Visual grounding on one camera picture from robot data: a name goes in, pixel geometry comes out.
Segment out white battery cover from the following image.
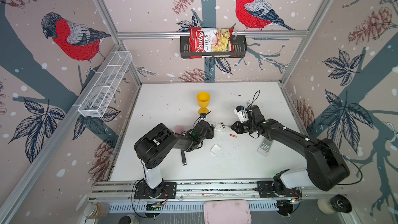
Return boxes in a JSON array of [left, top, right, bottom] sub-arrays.
[[210, 144, 221, 155]]

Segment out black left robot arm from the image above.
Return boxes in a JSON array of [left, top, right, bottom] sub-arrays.
[[133, 120, 215, 200]]

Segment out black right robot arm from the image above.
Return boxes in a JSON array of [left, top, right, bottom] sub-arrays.
[[231, 105, 350, 196]]

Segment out yellow plastic goblet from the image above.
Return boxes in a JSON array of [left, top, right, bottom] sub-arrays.
[[197, 92, 210, 115]]

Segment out pink tray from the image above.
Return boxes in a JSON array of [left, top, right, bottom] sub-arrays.
[[204, 199, 252, 224]]

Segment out red cassava chips bag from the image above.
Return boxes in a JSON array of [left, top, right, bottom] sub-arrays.
[[189, 27, 234, 53]]

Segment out glass jar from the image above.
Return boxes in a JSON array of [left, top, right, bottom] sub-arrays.
[[84, 203, 110, 219]]

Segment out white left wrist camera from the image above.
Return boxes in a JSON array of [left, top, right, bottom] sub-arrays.
[[200, 113, 207, 121]]

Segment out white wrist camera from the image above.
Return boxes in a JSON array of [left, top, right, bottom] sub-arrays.
[[200, 113, 207, 121], [234, 105, 248, 123]]

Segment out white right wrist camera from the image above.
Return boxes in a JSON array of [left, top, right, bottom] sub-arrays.
[[234, 105, 248, 123]]

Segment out pink handled knife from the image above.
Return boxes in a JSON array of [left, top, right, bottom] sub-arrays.
[[175, 125, 187, 166]]

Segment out black wall basket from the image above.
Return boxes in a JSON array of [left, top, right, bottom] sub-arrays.
[[180, 35, 247, 59]]

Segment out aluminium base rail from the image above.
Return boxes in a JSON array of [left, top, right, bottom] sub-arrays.
[[88, 178, 348, 203]]

